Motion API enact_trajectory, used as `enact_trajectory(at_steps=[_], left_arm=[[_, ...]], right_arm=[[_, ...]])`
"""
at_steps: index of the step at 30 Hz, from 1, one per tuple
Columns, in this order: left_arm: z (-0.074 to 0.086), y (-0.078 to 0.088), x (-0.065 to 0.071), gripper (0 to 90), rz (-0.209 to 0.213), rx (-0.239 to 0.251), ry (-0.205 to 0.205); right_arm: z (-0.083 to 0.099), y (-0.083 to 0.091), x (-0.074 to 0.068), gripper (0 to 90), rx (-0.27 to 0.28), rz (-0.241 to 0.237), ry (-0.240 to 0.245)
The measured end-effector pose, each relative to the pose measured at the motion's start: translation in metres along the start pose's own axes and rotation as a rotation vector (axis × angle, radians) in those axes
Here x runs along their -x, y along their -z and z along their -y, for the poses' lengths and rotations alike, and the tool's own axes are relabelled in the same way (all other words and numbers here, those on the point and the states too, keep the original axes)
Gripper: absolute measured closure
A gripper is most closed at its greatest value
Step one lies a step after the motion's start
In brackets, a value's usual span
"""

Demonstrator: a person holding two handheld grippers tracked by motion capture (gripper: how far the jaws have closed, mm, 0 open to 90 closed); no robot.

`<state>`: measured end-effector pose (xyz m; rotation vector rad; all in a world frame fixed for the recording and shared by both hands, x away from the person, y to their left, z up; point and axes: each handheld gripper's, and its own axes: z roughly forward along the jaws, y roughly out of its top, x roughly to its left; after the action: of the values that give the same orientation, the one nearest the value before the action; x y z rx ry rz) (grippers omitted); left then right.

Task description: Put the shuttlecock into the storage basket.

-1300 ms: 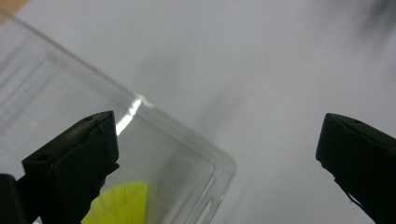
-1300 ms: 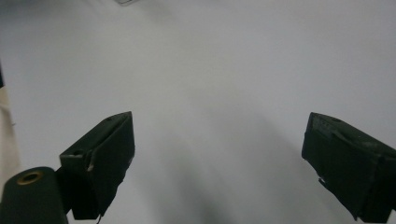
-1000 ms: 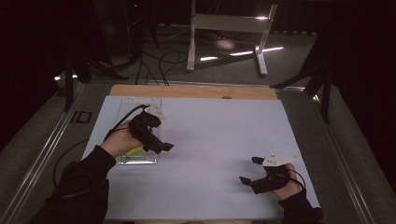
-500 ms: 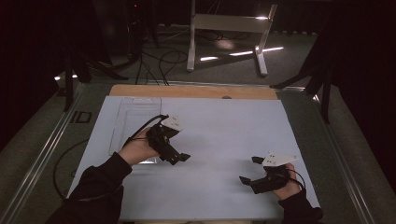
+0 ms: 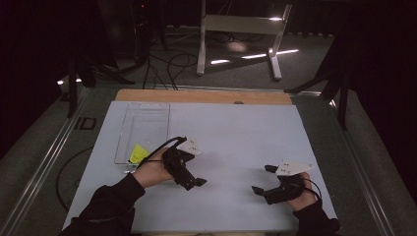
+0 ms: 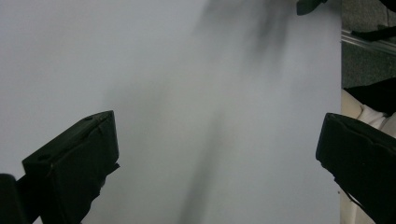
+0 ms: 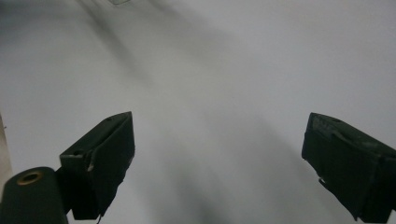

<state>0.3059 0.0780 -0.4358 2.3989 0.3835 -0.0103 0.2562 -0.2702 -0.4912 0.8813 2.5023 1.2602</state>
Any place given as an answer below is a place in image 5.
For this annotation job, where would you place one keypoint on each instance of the white metal stand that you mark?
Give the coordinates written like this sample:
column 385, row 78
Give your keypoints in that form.
column 239, row 24

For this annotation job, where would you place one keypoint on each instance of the black stand legs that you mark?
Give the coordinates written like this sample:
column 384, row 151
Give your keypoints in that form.
column 337, row 82

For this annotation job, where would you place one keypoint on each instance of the metal floor rail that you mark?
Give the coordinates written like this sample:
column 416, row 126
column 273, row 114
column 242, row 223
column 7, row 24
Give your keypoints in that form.
column 42, row 167
column 367, row 183

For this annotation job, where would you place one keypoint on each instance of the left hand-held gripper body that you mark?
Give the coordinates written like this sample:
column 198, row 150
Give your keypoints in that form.
column 177, row 167

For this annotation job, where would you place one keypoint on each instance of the person's left hand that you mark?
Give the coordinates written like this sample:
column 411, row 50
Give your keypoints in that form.
column 152, row 173

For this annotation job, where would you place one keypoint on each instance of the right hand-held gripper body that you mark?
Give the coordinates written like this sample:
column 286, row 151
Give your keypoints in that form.
column 285, row 191

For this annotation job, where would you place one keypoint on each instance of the person's right hand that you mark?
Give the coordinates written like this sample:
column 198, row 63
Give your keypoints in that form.
column 306, row 200

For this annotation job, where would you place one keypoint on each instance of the yellow shuttlecock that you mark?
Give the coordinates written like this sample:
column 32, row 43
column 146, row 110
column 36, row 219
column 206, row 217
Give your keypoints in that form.
column 139, row 154

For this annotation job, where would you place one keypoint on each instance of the clear plastic container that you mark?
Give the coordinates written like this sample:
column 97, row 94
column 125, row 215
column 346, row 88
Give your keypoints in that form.
column 144, row 124

